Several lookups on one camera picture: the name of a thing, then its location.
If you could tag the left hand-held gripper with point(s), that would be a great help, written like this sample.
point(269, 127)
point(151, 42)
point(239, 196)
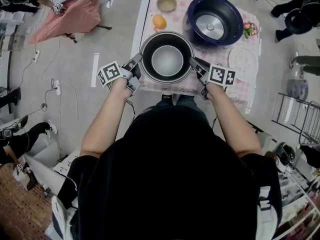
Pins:
point(110, 72)

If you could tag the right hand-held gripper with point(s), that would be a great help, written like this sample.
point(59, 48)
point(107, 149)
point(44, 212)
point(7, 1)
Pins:
point(221, 75)

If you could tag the black pot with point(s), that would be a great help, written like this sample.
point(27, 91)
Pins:
point(167, 61)

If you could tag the white perforated steam plate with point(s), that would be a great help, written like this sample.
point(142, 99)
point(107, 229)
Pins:
point(242, 59)

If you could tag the person's left forearm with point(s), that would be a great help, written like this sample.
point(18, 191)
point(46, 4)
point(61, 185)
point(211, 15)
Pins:
point(105, 124)

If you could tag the person's right forearm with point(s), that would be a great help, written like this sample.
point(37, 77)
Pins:
point(237, 124)

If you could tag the person's legs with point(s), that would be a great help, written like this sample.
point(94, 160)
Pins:
point(185, 101)

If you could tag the blue rice cooker white lid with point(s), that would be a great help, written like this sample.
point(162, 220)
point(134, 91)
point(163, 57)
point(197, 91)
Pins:
point(212, 26)

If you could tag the black folding rack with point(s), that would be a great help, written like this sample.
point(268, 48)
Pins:
point(105, 27)

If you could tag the orange fruit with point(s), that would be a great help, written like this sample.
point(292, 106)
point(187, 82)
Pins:
point(159, 21)

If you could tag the pink checkered tablecloth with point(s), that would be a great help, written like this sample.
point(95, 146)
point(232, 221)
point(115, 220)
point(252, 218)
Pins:
point(175, 21)

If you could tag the purple yellow potted flowers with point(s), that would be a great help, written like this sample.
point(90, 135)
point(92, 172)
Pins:
point(250, 29)

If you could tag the beige bowl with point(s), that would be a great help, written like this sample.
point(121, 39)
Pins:
point(166, 3)

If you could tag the pink cloth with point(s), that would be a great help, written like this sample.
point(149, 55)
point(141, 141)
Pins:
point(75, 19)

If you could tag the white power strip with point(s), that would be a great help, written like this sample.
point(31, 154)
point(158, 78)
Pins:
point(57, 87)
point(36, 56)

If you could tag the metal clothes rack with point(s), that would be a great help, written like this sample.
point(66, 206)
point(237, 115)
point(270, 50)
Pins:
point(276, 107)

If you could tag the person's black shirt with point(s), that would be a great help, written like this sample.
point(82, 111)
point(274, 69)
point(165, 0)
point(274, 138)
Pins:
point(170, 179)

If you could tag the black white helmet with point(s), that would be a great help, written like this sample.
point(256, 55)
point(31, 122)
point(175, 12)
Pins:
point(287, 154)

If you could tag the white storage shelf unit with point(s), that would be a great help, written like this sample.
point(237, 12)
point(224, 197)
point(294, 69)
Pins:
point(292, 191)

